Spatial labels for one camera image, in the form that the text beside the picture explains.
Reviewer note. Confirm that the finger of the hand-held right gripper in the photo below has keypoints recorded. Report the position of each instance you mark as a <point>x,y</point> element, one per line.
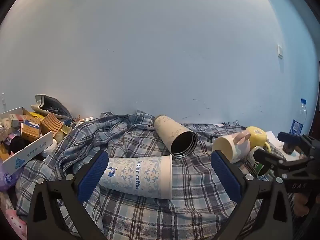
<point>266,157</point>
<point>290,137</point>

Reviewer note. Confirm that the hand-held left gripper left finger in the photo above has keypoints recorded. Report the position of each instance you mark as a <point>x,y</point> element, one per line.
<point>92,178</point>

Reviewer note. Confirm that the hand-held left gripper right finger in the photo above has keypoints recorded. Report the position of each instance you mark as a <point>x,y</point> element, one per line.
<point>226,180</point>

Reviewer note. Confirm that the blue patterned paper cup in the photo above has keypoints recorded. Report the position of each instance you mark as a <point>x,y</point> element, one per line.
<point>140,177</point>

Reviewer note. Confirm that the green and white cup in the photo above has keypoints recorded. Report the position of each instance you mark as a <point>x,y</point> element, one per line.
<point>259,169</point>

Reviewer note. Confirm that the person's right hand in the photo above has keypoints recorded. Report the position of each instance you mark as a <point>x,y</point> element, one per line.
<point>301,205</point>

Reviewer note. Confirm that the white cloth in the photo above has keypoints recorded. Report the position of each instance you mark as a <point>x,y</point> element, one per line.
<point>275,140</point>

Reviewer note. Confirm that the yellow mug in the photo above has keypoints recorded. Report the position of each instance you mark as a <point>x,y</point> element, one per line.
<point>257,136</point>

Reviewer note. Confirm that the clear plastic water bottle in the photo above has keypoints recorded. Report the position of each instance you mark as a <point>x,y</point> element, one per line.
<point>300,115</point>

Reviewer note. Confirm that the white round jar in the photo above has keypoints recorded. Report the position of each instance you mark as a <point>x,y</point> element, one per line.
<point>48,148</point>

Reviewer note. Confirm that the blue plaid cloth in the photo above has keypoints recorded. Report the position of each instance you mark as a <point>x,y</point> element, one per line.
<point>140,220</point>

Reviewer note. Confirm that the white cardboard box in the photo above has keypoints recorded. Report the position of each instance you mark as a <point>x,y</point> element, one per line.
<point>30,153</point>

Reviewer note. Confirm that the tan ribbed basket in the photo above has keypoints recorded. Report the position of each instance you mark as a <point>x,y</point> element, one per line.
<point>51,124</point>

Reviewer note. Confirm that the beige steel tumbler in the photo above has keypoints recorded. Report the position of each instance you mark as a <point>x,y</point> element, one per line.
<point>167,132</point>

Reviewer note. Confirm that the orange and white small box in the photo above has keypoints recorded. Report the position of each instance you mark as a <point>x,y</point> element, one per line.
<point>30,130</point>

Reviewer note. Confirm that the black fuzzy object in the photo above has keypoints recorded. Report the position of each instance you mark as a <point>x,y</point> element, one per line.
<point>18,145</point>

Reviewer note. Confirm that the purple tissue pack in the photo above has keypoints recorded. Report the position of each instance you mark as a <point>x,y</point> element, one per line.
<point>8,178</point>

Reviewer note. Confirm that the pink plush blanket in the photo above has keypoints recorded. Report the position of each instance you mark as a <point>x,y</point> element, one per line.
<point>12,217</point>

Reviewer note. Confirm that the white wall switch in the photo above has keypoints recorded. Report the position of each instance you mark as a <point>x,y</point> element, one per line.
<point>280,51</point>

